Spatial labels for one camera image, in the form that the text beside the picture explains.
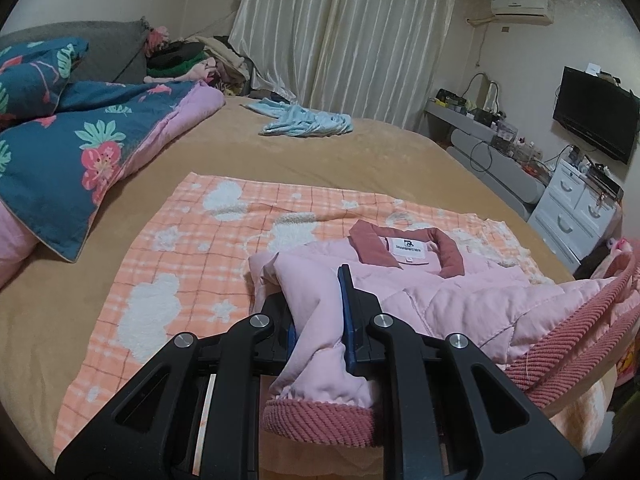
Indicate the tan bed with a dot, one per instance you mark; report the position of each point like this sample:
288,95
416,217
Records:
350,150

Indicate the pink quilted jacket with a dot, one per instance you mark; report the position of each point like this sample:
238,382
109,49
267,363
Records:
450,305

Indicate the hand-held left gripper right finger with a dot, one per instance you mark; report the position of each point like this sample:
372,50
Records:
345,310

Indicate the white air conditioner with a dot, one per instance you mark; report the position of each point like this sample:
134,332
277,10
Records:
522,7

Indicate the blue floral quilt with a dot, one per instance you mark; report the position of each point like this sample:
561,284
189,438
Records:
100,150

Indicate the cream curtain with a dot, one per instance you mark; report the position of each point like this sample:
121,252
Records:
350,35

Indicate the clutter of small desk items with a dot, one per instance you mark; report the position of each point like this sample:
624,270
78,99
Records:
505,135

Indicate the white drawer cabinet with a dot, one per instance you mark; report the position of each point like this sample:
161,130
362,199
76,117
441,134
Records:
565,210

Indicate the blue floral pillow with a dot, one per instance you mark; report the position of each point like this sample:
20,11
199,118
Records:
30,75

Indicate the pile of clothes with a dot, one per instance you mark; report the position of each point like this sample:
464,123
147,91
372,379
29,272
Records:
200,62

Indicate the black television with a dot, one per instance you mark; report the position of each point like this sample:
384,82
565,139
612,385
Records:
592,110

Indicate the grey desk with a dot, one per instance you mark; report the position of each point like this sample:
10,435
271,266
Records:
500,175

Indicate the grey pillow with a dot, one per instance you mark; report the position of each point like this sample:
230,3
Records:
110,50

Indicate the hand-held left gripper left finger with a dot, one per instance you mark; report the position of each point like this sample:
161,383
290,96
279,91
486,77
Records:
270,345

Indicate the light blue cloth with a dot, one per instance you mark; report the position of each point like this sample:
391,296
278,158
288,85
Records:
300,122

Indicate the pink printed cloth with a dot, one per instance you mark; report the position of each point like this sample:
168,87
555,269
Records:
620,246

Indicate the orange checked blanket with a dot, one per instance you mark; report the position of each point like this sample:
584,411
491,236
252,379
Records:
175,240

